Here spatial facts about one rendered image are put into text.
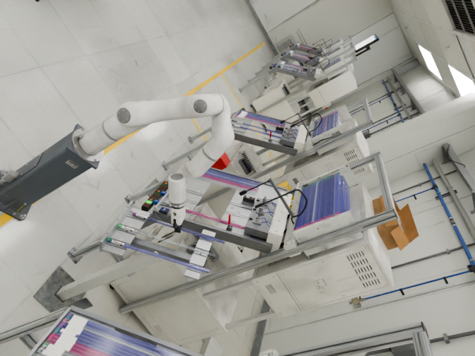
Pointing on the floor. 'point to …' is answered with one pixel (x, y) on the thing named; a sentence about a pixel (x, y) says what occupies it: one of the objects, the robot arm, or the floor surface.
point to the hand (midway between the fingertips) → (178, 227)
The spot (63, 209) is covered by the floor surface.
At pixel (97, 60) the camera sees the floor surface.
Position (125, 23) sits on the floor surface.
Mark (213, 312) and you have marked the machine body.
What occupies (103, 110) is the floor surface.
